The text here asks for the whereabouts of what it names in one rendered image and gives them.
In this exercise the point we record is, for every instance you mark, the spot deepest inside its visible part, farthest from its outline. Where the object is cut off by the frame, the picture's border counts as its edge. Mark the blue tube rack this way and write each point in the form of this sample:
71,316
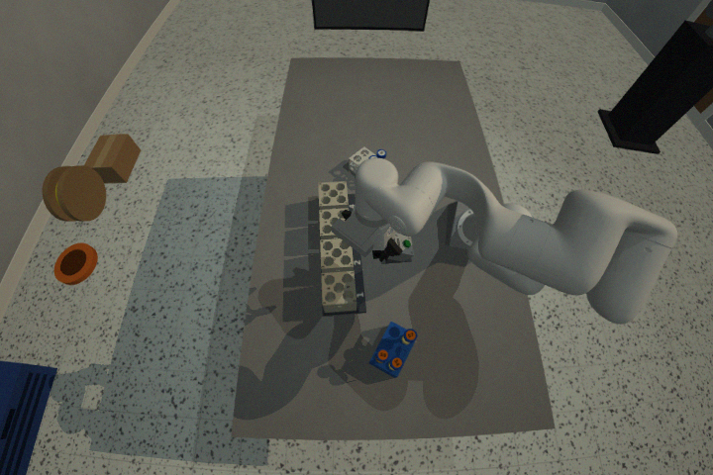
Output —
392,335

